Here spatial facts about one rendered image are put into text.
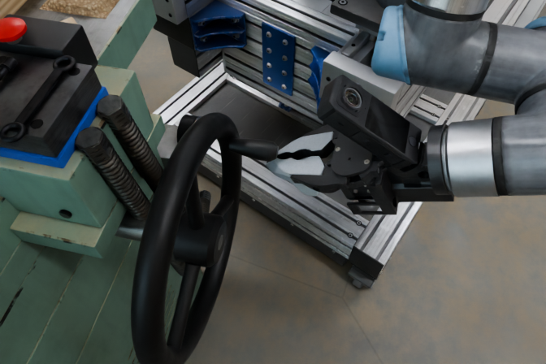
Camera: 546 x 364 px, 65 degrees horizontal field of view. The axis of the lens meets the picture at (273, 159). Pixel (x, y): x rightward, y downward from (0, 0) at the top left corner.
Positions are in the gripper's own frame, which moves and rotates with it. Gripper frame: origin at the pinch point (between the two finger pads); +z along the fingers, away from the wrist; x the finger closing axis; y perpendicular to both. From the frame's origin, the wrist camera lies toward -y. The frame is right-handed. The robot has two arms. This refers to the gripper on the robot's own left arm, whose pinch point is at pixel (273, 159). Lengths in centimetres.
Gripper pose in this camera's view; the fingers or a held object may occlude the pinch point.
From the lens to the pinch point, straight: 52.6
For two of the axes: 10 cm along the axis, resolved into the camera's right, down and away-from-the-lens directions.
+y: 4.7, 6.0, 6.5
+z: -8.4, 0.6, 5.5
